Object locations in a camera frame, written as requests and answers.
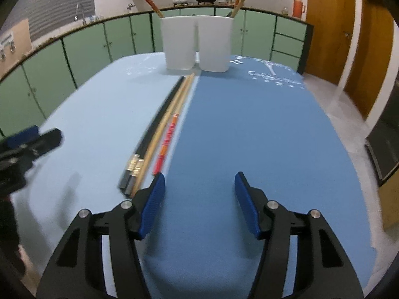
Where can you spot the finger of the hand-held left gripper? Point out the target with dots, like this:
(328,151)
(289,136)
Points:
(46,143)
(21,137)

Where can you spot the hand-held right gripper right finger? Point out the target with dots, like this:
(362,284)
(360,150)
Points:
(247,205)

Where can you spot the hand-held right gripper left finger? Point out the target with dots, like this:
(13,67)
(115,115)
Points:
(152,205)

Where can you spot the black chopstick with gold band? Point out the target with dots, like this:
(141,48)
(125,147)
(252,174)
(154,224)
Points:
(146,149)

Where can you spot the black chopsticks pair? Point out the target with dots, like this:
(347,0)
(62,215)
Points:
(141,148)

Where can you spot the row of chopsticks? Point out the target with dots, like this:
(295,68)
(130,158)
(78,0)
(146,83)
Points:
(160,130)

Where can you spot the white two-compartment utensil holder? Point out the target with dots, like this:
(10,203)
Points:
(180,43)

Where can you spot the light blue tree-print placemat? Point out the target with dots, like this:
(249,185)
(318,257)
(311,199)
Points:
(93,115)

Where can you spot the dark blue tree-print placemat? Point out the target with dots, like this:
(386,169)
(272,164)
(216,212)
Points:
(265,130)

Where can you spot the brown cardboard panel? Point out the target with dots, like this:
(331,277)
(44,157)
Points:
(23,34)

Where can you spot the green base kitchen cabinets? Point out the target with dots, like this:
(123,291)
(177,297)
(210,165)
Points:
(87,46)

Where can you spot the grey window blind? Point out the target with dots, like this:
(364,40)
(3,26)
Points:
(46,6)

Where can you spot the steel kitchen faucet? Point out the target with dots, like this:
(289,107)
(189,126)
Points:
(81,11)

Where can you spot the cardboard box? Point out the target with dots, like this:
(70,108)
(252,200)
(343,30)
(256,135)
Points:
(391,205)

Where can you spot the black glass-front appliance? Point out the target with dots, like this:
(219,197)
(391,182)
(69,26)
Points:
(386,149)

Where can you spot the steel kettle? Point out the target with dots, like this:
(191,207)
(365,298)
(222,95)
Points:
(131,7)

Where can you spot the dark kitchen countertop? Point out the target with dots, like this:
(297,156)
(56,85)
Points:
(265,13)

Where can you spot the small brown-lidded jar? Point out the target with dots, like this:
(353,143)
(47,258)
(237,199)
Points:
(285,11)

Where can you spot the plain wooden door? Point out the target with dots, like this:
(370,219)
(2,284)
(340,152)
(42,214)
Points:
(374,53)

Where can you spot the orange thermos flask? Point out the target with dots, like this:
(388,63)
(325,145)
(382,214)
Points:
(298,7)

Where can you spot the white clip bracket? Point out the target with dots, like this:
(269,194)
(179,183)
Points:
(7,45)

